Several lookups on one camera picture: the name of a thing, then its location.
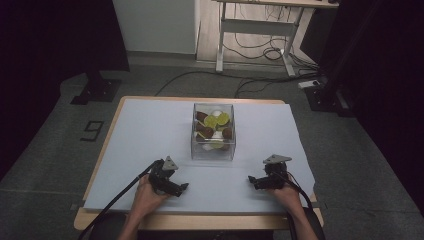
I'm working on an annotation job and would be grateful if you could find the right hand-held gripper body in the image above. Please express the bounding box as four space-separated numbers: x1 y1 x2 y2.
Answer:
262 154 293 183

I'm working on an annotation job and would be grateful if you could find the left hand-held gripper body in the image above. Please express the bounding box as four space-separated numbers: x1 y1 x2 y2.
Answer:
148 155 179 194

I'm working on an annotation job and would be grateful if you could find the clear plastic box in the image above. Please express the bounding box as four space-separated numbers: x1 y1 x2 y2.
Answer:
190 102 237 162

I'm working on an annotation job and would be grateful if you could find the person's right hand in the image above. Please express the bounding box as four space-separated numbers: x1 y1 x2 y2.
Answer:
266 184 304 212

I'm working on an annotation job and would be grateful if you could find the person's left hand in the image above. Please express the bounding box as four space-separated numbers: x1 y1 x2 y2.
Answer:
132 174 170 216

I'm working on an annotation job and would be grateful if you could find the wooden table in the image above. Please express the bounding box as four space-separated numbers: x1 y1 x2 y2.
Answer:
73 95 324 232

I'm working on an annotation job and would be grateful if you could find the black tape floor marking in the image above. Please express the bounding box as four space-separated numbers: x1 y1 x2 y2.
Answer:
79 120 105 142

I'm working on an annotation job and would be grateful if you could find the black stand base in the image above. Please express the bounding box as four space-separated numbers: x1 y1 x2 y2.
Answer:
70 70 123 106
304 78 355 118

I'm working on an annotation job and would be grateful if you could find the white power strip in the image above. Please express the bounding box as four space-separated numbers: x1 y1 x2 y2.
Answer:
297 79 322 90

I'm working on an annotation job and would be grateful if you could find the black curtain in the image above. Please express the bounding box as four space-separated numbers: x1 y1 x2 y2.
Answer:
0 0 130 181
319 0 424 216

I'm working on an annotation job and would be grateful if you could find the white partition panel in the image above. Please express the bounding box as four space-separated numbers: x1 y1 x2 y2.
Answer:
112 0 201 55

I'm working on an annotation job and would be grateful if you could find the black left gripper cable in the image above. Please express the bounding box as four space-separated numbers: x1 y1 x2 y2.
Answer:
77 159 164 240

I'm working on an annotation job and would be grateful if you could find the long black floor cable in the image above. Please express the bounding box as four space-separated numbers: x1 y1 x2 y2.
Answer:
154 69 319 98

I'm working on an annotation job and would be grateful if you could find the black cable bundle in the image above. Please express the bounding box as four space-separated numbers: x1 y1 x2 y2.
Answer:
222 3 319 73

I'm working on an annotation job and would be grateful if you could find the white metal desk frame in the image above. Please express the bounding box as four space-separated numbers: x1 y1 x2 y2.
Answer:
213 0 340 78

